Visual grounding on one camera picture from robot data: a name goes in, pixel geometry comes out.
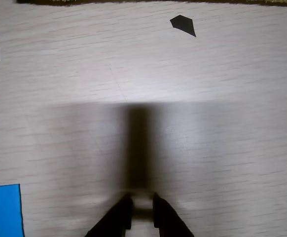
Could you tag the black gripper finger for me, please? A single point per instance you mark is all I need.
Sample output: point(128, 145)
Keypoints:
point(118, 214)
point(165, 217)

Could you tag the pentagon black tape mark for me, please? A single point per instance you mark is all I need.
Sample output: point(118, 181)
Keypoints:
point(184, 24)

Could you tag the blue paper sheet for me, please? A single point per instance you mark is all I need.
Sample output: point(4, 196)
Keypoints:
point(1, 212)

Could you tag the yellow towel with black trim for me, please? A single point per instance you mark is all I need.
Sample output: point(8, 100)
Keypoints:
point(276, 2)

